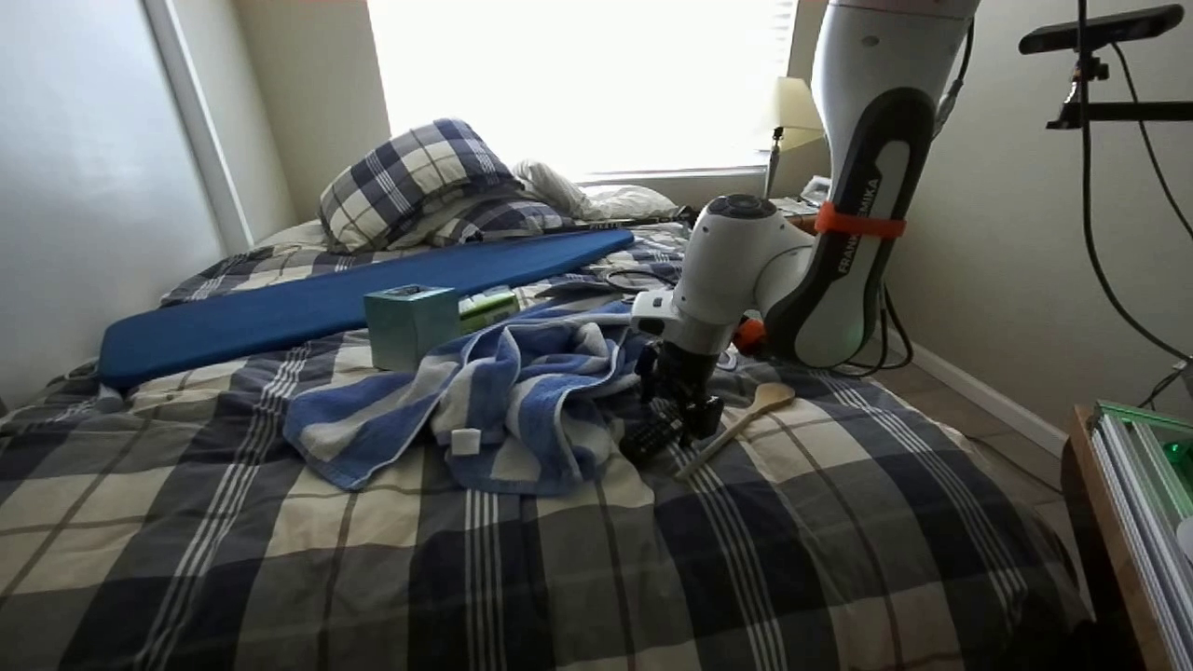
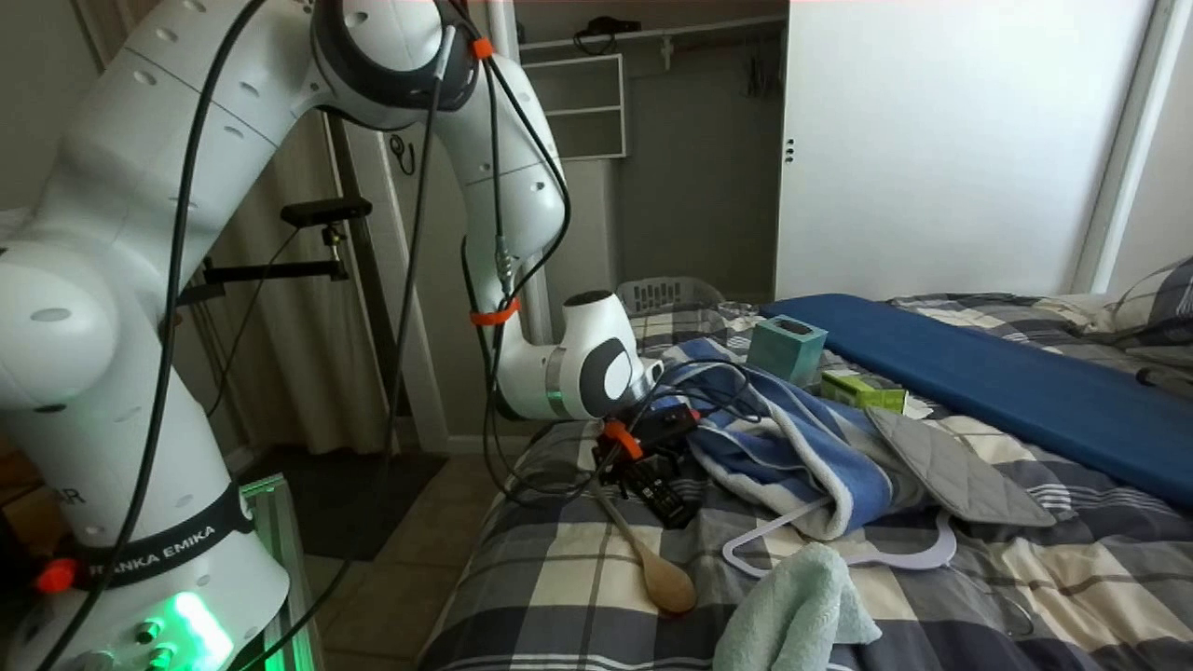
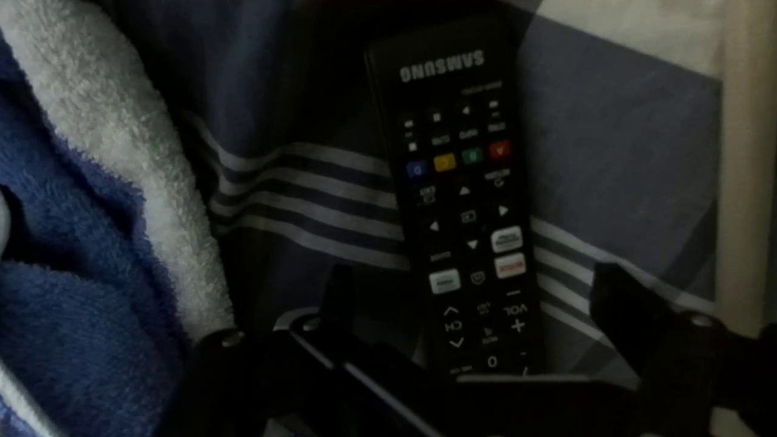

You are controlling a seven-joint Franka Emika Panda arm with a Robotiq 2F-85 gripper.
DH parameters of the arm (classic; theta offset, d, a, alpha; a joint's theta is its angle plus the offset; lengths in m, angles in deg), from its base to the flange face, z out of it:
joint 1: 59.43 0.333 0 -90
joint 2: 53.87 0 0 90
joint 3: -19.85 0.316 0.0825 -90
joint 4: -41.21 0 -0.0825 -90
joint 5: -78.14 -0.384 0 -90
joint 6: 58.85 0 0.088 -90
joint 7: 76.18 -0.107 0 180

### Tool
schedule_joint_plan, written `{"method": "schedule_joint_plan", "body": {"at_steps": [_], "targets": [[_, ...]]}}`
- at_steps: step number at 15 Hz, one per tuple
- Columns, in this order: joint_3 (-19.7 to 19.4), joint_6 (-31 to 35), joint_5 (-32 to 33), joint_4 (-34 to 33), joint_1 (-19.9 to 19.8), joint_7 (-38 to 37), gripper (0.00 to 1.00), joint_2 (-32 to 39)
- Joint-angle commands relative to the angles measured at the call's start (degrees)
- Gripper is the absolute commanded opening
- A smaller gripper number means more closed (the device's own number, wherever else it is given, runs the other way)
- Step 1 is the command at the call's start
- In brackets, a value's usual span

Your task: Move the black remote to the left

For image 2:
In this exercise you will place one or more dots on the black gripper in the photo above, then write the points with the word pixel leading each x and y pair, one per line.
pixel 640 450

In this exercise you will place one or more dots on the black remote control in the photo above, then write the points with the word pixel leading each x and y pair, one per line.
pixel 675 512

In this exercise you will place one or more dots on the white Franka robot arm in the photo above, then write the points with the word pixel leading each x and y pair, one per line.
pixel 97 188

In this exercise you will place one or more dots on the wooden spoon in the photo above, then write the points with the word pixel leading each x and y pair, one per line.
pixel 665 584

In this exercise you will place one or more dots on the plaid checkered bedspread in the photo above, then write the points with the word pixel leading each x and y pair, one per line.
pixel 562 584

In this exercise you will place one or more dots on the blue white striped garment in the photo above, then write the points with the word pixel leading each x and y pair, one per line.
pixel 797 450

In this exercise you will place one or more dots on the light green towel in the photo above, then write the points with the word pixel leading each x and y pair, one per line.
pixel 797 615

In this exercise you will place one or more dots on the white laundry basket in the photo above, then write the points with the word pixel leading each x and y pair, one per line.
pixel 673 294

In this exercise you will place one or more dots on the small green box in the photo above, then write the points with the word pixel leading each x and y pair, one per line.
pixel 862 393

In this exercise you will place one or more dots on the grey quilted cloth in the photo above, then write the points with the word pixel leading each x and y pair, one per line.
pixel 955 472

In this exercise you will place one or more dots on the dark floor mat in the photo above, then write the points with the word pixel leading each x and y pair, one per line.
pixel 350 496

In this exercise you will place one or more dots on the blue white crumpled cloth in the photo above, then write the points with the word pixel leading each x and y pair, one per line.
pixel 496 224

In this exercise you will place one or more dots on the white closet shelf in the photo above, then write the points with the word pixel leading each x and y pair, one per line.
pixel 583 107

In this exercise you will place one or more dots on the black tripod stand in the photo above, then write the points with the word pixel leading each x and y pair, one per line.
pixel 327 209

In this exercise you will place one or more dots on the closet hanging rod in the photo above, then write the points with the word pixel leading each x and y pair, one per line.
pixel 645 35

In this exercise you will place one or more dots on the white sliding door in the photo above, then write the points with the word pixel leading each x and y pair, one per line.
pixel 955 137

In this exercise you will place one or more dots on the bed pillow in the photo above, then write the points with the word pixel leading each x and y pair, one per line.
pixel 1170 302

